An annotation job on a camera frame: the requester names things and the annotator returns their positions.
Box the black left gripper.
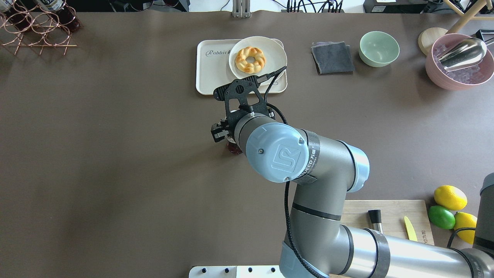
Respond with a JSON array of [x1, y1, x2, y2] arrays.
[[210, 109, 275, 143]]

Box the dark tea bottle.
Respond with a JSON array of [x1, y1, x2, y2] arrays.
[[35, 0, 81, 33], [226, 134, 243, 155]]

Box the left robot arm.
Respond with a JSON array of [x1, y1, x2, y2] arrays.
[[211, 110, 493, 278]]

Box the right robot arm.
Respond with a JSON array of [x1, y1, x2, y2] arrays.
[[473, 173, 494, 257]]

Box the cream serving tray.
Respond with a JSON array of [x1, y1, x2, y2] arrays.
[[196, 39, 284, 95]]

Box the white round plate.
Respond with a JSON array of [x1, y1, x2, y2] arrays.
[[228, 36, 287, 79]]

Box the grey folded cloth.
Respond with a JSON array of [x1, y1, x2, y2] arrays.
[[311, 42, 355, 75]]

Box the bamboo cutting board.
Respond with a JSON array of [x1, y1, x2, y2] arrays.
[[341, 200, 435, 245]]

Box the steel muddler black tip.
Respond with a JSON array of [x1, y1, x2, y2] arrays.
[[368, 209, 384, 234]]

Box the green ceramic bowl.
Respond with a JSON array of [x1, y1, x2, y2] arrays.
[[359, 31, 400, 68]]

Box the black box with label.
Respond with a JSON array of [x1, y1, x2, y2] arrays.
[[363, 0, 427, 14]]

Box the yellow plastic knife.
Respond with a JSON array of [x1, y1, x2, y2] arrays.
[[403, 216, 418, 242]]

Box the round wooden coaster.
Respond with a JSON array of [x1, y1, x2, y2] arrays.
[[418, 27, 448, 56]]

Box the upper yellow lemon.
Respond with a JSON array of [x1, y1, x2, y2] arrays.
[[433, 185, 468, 211]]

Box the yellow lemon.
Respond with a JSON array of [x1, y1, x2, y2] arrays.
[[433, 185, 468, 211], [453, 212, 477, 245]]

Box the green lime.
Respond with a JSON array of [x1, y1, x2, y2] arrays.
[[428, 205, 456, 229]]

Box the pink ice bucket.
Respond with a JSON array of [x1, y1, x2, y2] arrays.
[[425, 34, 493, 90]]

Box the lower yellow lemon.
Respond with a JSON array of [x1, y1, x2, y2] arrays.
[[453, 212, 477, 245]]

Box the metal ice scoop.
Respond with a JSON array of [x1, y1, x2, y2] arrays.
[[438, 37, 487, 72]]

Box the wooden stand legs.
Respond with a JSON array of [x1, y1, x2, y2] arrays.
[[443, 0, 494, 34]]

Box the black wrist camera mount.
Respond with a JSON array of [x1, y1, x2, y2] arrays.
[[213, 74, 269, 115]]

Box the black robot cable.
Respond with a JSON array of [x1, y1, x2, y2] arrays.
[[253, 66, 328, 278]]

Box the braided ring donut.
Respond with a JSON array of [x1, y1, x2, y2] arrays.
[[235, 46, 267, 74]]

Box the aluminium frame post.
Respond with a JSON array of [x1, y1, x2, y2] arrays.
[[232, 0, 252, 18]]

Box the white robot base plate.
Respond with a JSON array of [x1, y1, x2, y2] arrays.
[[189, 264, 284, 278]]

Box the copper wire bottle rack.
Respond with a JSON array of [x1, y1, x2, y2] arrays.
[[1, 0, 83, 55]]

